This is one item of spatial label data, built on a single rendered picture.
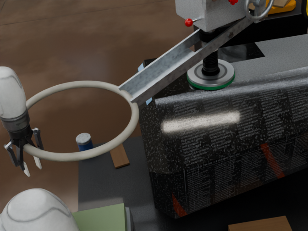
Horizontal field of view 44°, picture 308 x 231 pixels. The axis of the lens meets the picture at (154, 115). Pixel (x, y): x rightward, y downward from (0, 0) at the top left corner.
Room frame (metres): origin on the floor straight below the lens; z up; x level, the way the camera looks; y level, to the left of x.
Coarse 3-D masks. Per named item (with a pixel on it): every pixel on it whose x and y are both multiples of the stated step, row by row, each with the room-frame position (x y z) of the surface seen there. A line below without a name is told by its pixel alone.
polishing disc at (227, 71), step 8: (200, 64) 1.51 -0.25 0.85; (224, 64) 1.48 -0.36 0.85; (192, 72) 1.45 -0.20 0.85; (200, 72) 1.44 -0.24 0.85; (224, 72) 1.42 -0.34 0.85; (232, 72) 1.41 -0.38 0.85; (192, 80) 1.39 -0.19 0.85; (200, 80) 1.38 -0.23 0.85; (208, 80) 1.37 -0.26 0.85; (216, 80) 1.36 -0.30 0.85; (224, 80) 1.36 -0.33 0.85
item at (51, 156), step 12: (60, 84) 1.38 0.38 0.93; (72, 84) 1.38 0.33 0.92; (84, 84) 1.38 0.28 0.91; (96, 84) 1.37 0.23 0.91; (108, 84) 1.36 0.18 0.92; (36, 96) 1.31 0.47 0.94; (132, 108) 1.17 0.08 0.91; (132, 120) 1.09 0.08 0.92; (108, 144) 0.97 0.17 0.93; (36, 156) 0.96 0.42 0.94; (48, 156) 0.94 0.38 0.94; (60, 156) 0.93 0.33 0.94; (72, 156) 0.93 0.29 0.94; (84, 156) 0.93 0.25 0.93
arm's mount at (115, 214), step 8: (96, 208) 0.77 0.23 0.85; (104, 208) 0.76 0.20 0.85; (112, 208) 0.76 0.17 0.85; (120, 208) 0.75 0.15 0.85; (80, 216) 0.75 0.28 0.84; (88, 216) 0.74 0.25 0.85; (96, 216) 0.74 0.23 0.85; (104, 216) 0.73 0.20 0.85; (112, 216) 0.73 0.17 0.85; (120, 216) 0.72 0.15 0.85; (80, 224) 0.72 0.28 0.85; (88, 224) 0.71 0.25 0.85; (96, 224) 0.71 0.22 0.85; (104, 224) 0.70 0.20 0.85; (112, 224) 0.70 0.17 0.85; (120, 224) 0.69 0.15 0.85
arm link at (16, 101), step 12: (0, 72) 1.01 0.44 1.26; (12, 72) 1.02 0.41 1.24; (0, 84) 0.98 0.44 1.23; (12, 84) 0.99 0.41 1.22; (0, 96) 0.97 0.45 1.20; (12, 96) 0.98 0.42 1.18; (24, 96) 1.01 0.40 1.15; (0, 108) 0.96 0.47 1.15; (12, 108) 0.97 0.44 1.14; (24, 108) 1.00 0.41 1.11
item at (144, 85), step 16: (224, 32) 1.40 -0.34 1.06; (176, 48) 1.43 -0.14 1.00; (208, 48) 1.36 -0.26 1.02; (160, 64) 1.39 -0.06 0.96; (176, 64) 1.37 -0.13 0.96; (192, 64) 1.33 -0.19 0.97; (128, 80) 1.33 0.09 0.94; (144, 80) 1.35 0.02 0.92; (160, 80) 1.26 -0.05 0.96; (144, 96) 1.23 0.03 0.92
